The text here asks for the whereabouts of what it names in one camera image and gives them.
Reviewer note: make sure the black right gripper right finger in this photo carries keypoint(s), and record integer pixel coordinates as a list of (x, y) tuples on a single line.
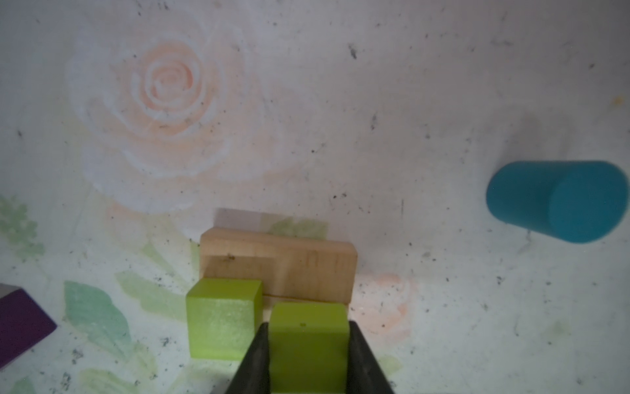
[(364, 374)]

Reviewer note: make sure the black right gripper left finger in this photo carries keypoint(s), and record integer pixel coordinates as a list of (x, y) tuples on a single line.
[(252, 376)]

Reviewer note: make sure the small green cube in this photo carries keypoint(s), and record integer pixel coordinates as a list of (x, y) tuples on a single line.
[(223, 317), (308, 345)]

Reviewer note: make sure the natural wood plank block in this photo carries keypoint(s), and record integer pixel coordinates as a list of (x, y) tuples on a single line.
[(289, 267)]

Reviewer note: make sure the purple wood block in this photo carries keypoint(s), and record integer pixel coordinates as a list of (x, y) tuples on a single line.
[(23, 323)]

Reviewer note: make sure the teal cylinder block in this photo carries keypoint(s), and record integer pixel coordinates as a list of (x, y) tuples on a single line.
[(574, 201)]

